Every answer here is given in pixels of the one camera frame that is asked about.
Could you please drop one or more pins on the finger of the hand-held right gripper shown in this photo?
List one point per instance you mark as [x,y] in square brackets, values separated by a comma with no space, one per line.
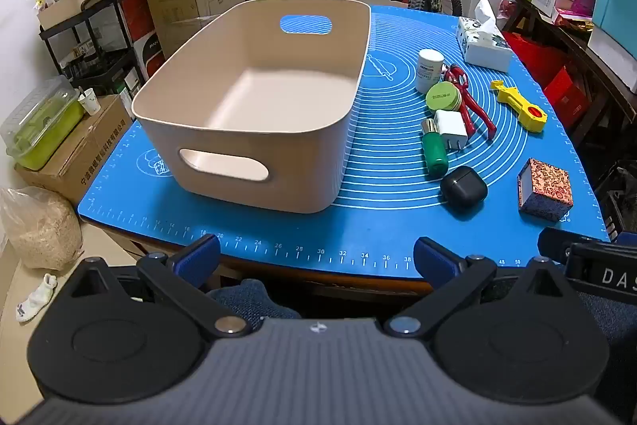
[555,242]

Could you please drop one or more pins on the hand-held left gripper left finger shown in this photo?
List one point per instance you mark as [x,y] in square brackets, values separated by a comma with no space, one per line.
[196,251]

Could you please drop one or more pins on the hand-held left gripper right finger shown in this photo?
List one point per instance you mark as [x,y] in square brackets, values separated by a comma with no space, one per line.
[438,258]

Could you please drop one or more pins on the black earbuds case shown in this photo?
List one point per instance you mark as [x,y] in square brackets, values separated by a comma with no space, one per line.
[464,188]

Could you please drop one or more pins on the green tube with gold cap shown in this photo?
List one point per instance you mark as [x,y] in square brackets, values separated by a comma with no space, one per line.
[434,153]

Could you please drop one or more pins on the white charger plug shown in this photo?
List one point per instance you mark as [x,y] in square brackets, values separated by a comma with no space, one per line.
[450,129]

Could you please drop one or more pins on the beige plastic storage basket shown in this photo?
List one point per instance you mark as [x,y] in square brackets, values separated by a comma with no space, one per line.
[278,106]

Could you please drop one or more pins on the patterned small box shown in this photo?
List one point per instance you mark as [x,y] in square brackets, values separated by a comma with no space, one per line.
[547,191]

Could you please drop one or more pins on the blue silicone mat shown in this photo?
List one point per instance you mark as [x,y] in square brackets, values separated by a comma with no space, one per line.
[388,216]

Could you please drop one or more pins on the person's leg in jeans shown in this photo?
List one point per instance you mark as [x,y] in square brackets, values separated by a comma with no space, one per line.
[254,300]

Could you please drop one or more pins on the red gift bag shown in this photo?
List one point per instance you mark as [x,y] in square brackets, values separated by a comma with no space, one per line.
[567,99]
[535,59]

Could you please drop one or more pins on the low brown cardboard box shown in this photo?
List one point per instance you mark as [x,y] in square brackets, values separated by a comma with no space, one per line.
[79,161]

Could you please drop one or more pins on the clear bag of grain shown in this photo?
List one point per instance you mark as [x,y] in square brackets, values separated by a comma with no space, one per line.
[42,228]

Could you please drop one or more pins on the green round tin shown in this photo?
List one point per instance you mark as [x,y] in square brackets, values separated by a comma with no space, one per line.
[444,96]

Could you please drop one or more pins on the white sock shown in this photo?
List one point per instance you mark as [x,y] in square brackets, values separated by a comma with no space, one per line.
[35,300]

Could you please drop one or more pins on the dark wooden side table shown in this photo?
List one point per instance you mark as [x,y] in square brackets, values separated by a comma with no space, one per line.
[607,76]

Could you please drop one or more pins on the paper cup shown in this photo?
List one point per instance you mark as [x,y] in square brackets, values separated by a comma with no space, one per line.
[90,102]

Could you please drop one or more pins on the white pill bottle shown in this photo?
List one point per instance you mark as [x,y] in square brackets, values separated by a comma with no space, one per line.
[429,71]

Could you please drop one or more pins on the green container with clear lid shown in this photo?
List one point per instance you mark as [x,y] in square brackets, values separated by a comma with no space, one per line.
[42,126]

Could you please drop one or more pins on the white tissue box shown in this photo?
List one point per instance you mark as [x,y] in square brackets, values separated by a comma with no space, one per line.
[485,46]

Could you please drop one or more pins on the black metal rack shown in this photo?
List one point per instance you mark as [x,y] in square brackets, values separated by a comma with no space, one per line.
[107,56]

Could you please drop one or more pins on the red and white box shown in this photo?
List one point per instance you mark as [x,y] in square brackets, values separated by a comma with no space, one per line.
[144,41]

